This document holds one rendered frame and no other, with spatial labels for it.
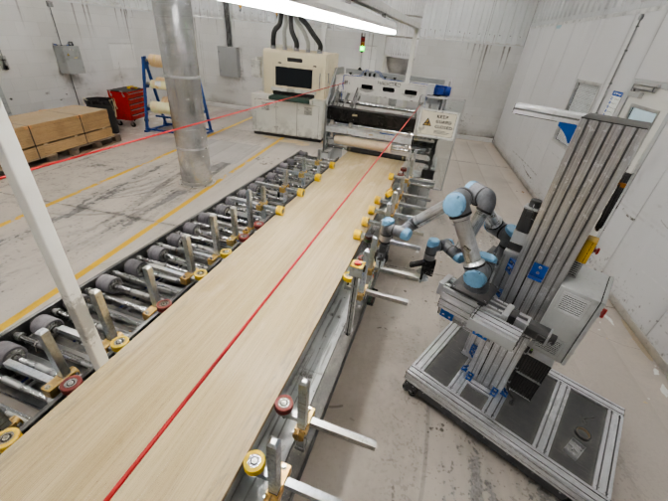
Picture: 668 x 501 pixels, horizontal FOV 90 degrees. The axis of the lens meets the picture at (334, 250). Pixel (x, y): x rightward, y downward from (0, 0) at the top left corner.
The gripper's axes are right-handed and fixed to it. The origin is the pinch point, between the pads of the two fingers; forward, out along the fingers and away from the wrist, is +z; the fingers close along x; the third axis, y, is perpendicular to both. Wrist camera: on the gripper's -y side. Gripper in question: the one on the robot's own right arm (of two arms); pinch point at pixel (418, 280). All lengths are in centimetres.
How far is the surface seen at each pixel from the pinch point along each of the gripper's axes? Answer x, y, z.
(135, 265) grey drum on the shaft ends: -68, -182, -2
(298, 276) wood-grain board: -40, -76, -7
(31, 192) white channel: -137, -130, -91
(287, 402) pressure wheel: -124, -45, -8
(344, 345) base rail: -66, -35, 13
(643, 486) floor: -41, 164, 83
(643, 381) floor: 57, 201, 83
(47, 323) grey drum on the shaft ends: -126, -182, -3
